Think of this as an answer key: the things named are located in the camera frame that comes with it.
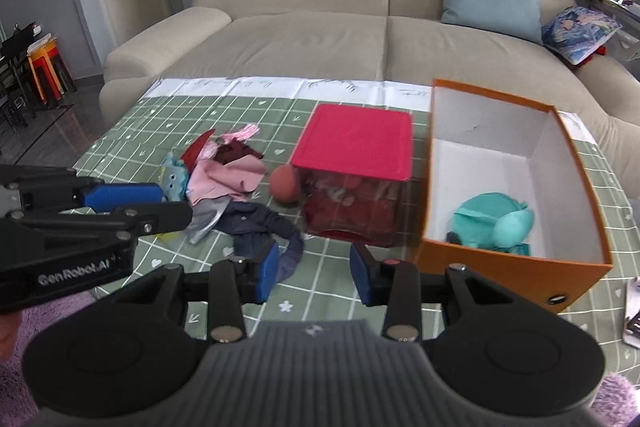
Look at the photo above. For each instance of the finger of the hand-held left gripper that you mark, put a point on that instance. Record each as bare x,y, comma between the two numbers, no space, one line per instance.
125,197
150,217

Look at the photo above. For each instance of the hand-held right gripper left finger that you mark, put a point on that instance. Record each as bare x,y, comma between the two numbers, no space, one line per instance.
267,269

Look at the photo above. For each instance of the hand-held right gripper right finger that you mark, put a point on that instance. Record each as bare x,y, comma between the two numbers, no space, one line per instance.
360,274

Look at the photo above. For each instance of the blue plush toy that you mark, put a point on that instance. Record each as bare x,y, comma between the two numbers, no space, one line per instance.
175,182

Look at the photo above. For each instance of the dark navy garment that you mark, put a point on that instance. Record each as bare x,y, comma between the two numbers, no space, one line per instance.
255,219

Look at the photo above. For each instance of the grey cloth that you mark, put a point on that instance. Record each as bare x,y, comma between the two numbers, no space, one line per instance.
205,217

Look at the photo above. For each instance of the pink cloth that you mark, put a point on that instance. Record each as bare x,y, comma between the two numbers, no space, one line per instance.
225,177

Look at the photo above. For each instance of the pink ball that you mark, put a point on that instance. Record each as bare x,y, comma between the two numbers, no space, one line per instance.
284,184

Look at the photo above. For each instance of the orange cardboard box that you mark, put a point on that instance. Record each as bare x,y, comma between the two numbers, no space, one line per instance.
500,277

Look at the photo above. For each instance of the purple fluffy blanket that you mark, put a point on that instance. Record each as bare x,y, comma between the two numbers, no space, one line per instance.
55,312

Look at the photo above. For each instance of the pink tassel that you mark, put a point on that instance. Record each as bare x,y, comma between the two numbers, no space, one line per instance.
240,133

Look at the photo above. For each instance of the red lidded storage box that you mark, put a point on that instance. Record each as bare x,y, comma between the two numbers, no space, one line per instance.
355,137

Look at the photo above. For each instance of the teal plush toy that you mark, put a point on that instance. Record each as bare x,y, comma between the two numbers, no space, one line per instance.
492,219

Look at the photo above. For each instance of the stack of orange stools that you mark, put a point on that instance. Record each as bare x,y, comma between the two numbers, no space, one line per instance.
45,67

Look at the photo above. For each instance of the beige sofa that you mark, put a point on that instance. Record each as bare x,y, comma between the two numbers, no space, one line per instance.
300,42

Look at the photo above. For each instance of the printed pillow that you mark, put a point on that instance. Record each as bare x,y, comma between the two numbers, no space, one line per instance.
580,32

